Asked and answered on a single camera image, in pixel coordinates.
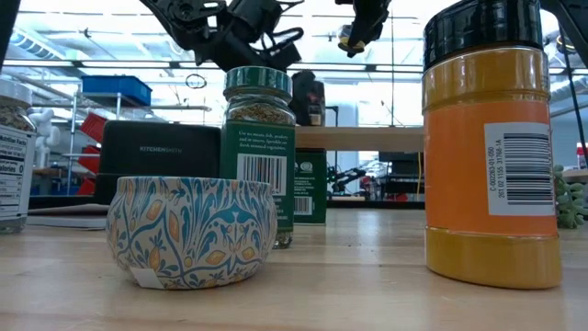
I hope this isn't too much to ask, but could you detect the wooden shelf with black legs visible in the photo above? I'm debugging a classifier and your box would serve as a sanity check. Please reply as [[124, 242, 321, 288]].
[[293, 126, 425, 154]]

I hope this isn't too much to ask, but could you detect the green spice tin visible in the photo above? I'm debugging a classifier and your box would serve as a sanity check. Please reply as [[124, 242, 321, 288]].
[[293, 147, 329, 226]]

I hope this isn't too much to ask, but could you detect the orange spice bottle black lid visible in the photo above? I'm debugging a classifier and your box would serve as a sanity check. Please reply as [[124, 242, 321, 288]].
[[421, 0, 564, 291]]

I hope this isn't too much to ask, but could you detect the wire rack with red bins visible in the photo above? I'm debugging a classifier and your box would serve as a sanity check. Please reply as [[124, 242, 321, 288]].
[[62, 91, 212, 198]]

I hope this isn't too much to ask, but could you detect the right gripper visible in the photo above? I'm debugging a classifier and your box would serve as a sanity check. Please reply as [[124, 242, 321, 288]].
[[334, 0, 392, 59]]

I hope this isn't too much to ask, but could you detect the blue floral patterned tin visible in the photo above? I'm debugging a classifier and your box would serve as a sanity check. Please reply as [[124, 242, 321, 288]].
[[106, 176, 279, 291]]

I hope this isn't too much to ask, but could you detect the white-lid glass spice jar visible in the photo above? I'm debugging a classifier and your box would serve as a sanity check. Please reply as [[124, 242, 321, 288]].
[[0, 77, 38, 235]]

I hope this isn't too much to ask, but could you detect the black overhead lamp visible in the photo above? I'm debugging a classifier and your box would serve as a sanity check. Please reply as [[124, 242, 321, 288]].
[[543, 32, 565, 55]]

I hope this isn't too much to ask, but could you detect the brown labelled spice jar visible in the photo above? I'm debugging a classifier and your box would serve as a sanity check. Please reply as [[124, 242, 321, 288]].
[[291, 69, 327, 128]]

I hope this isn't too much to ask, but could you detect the blue plastic bin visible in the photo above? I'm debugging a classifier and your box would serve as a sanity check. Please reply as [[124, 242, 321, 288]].
[[81, 75, 153, 108]]

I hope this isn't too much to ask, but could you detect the green-lid glass herb jar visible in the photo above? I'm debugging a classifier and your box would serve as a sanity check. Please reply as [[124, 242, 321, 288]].
[[219, 65, 297, 250]]

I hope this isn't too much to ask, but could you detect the black aluminium table frame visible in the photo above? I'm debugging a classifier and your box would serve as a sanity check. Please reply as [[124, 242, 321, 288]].
[[28, 195, 426, 211]]

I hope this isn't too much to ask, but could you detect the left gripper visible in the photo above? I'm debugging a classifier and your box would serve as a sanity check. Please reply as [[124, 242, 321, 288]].
[[195, 0, 305, 74]]

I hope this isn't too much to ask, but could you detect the succulent in black pot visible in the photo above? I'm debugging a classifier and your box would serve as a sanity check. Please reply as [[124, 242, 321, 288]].
[[552, 164, 588, 231]]

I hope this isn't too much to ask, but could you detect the black toaster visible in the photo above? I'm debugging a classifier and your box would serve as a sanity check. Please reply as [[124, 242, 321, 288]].
[[94, 120, 223, 206]]

